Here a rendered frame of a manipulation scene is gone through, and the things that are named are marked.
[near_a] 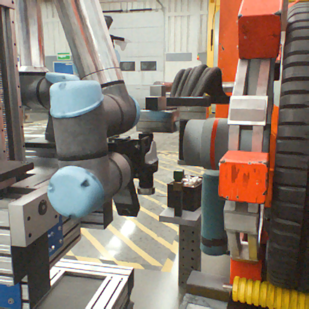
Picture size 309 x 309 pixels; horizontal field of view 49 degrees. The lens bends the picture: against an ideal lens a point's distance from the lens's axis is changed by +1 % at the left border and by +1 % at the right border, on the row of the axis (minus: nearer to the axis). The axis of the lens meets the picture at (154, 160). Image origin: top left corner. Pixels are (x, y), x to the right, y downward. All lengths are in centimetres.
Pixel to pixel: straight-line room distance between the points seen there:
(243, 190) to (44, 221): 44
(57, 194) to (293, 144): 37
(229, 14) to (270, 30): 74
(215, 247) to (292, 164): 58
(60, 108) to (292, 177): 37
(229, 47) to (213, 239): 73
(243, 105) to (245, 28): 14
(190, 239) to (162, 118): 105
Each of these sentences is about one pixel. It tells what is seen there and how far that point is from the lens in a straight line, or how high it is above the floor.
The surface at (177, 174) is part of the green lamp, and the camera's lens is 141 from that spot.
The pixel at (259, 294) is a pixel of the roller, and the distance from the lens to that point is 89.
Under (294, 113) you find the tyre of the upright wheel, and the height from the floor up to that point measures 96.
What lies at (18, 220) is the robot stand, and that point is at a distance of 73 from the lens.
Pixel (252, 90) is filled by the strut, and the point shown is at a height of 99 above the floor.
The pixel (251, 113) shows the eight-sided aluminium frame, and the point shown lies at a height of 95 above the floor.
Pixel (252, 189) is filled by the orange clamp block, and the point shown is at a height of 84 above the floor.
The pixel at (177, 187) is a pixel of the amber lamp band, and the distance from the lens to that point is 142.
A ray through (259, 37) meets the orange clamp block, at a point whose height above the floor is 109.
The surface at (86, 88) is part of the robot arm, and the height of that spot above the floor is 100.
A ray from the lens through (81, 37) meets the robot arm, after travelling 61.
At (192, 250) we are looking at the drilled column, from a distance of 176.
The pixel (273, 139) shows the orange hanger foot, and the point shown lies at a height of 80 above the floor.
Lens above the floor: 100
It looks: 12 degrees down
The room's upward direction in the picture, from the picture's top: straight up
